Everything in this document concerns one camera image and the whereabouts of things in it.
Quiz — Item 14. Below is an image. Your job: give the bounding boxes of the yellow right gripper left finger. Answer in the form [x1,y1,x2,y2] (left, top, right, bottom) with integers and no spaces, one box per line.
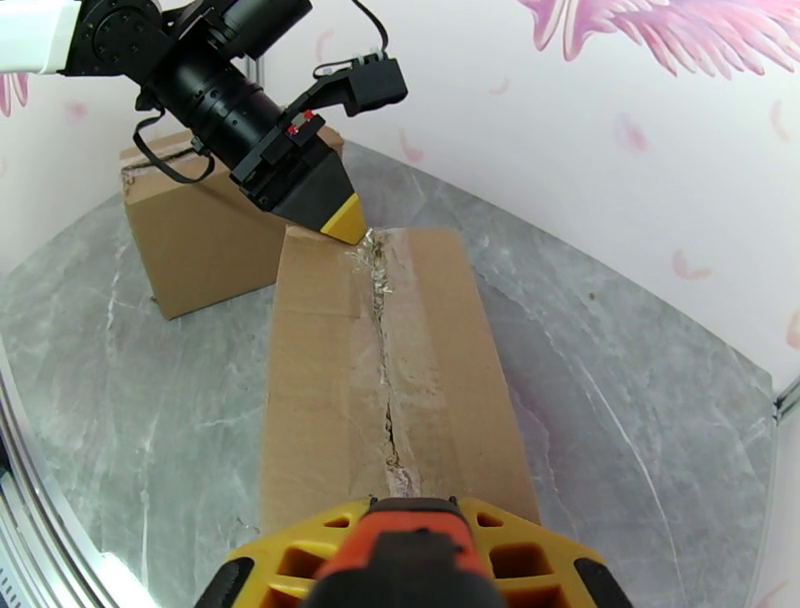
[193,498,378,608]

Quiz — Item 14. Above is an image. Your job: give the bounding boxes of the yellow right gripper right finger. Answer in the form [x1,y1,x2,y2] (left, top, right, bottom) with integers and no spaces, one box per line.
[451,496,633,608]

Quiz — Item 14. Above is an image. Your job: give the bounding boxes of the wide plain cardboard box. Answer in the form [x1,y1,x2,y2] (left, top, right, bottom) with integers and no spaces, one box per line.
[118,127,346,321]

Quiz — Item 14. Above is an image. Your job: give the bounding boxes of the narrow labelled cardboard box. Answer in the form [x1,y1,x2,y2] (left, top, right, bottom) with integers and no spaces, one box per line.
[259,226,542,539]

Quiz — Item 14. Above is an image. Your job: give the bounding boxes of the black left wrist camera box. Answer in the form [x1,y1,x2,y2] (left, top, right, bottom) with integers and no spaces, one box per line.
[312,53,411,120]

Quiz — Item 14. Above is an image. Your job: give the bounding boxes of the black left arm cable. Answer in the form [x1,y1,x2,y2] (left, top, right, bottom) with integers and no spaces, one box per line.
[132,0,392,187]

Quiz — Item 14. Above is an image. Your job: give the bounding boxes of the aluminium rail base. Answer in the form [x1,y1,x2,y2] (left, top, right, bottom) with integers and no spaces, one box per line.
[0,349,126,608]

